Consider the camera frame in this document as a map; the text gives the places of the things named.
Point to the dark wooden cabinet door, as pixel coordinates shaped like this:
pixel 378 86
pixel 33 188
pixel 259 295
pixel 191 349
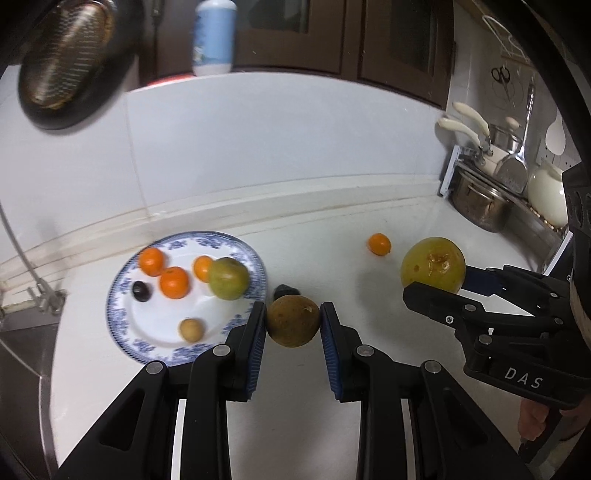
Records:
pixel 406 46
pixel 277 41

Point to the steel utensil holder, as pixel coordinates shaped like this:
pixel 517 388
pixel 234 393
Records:
pixel 501 138

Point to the brown kiwi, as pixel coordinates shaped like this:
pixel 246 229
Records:
pixel 190 330
pixel 293 321

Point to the white blue pump bottle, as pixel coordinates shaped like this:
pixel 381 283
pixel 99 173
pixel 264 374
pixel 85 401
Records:
pixel 214 37

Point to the small orange mandarin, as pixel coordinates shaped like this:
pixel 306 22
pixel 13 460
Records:
pixel 379 244

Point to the white steel dish rack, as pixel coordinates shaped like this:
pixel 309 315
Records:
pixel 535 235

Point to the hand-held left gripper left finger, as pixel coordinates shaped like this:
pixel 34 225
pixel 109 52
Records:
pixel 256 350

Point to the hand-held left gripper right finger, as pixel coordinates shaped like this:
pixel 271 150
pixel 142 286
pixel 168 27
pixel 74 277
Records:
pixel 328 350

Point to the steel cooking pot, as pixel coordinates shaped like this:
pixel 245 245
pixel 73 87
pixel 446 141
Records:
pixel 480 205

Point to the gold perforated strainer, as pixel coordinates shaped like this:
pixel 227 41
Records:
pixel 64 60

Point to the blue patterned white plate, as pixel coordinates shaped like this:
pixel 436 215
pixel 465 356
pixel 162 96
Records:
pixel 152 323

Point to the white rice paddle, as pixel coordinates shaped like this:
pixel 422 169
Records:
pixel 555 138

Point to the person's right hand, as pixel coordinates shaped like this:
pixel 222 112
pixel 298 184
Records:
pixel 533 420

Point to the black scissors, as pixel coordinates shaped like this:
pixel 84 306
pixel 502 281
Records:
pixel 501 76

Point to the white ceramic pitcher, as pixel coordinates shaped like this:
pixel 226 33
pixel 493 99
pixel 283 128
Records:
pixel 547 196

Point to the steel skimmer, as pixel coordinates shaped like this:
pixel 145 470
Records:
pixel 512 173

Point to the yellow-green pear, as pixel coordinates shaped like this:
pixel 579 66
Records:
pixel 432 271

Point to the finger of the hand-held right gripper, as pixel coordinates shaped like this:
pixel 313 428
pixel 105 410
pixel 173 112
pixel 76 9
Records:
pixel 438 307
pixel 480 281

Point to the steel sink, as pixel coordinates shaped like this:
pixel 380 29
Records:
pixel 23 392

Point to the green apple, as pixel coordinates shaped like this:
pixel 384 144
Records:
pixel 228 278

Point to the slim steel faucet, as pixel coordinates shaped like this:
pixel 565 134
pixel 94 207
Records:
pixel 23 258

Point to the dark purple plum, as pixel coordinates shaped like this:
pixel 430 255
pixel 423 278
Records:
pixel 286 290
pixel 141 290

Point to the white wall socket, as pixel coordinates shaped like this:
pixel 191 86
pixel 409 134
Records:
pixel 570 159

